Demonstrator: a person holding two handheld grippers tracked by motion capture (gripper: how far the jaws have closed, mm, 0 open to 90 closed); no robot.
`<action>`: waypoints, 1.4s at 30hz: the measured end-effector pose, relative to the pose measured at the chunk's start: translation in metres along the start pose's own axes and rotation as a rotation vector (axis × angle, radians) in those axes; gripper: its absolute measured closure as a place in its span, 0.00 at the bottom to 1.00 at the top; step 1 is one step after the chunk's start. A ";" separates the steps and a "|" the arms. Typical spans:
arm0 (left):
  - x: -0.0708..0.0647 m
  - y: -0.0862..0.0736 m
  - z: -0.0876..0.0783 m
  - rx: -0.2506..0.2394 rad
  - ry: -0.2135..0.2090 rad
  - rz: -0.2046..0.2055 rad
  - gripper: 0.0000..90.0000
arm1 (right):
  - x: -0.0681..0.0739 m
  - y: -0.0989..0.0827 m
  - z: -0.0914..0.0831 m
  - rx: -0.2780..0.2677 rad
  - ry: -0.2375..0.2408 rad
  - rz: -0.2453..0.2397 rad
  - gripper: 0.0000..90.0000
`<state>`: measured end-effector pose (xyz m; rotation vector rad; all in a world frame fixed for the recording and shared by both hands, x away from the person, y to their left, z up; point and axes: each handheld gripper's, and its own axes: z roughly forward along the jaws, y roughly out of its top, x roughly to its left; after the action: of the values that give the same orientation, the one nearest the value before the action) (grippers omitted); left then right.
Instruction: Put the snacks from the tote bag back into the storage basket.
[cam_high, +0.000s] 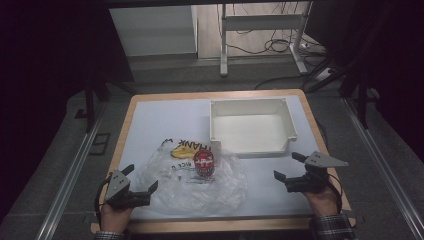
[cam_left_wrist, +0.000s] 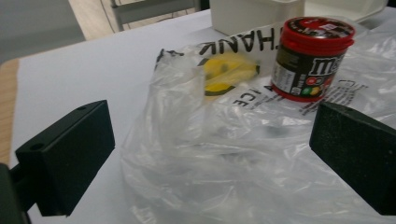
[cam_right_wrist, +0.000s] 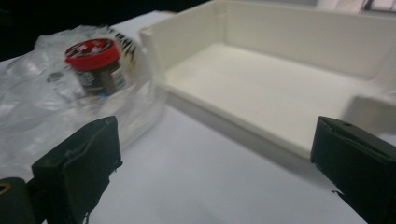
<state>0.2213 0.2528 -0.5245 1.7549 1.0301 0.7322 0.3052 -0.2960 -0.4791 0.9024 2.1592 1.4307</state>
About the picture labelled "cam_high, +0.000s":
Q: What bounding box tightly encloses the clear printed plastic bag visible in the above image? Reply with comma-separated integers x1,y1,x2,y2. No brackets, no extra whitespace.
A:
136,137,250,215

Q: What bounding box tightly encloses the aluminium floor rail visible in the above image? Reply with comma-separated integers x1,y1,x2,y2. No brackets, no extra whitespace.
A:
34,102,108,240
342,97,424,240

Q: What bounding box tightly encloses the pale table mat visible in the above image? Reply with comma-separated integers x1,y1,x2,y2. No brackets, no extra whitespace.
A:
118,95,343,221

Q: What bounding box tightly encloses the white desk frame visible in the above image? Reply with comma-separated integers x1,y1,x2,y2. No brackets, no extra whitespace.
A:
218,1,315,78

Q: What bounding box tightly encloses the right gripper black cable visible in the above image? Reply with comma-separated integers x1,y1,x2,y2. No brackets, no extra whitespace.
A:
327,173,344,215

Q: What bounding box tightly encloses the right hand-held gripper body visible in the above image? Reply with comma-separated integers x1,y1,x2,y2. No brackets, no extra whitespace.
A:
284,150,350,195

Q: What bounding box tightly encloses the tangle of black floor cables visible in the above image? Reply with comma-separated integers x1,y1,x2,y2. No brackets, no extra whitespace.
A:
225,2,326,56

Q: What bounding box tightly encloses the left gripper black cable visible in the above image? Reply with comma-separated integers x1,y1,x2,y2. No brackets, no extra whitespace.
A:
94,177,113,228

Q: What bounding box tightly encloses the person's left hand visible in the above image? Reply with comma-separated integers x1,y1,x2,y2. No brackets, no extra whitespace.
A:
99,203,134,234

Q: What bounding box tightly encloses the person's right hand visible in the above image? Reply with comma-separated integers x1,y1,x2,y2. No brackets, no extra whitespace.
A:
302,184,340,218

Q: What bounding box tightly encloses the red can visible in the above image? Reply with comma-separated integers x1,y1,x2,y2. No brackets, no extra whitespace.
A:
192,149,216,178

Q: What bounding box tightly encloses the black metal stand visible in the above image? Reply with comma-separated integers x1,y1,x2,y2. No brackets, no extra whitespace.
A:
74,75,112,134
305,2,382,130

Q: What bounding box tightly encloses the white cabinet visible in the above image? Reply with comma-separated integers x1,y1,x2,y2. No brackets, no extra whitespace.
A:
108,5,199,57

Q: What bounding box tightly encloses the white plastic box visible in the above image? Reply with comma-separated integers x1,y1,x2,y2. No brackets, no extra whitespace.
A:
208,97,299,158

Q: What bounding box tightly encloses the white power strip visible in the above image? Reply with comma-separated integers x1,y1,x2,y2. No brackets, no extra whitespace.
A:
314,67,335,83

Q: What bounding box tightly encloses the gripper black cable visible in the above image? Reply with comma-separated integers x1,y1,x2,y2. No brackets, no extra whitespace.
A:
94,177,113,228
327,173,344,215

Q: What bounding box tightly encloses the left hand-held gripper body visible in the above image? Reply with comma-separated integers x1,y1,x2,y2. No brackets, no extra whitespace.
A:
105,169,152,211

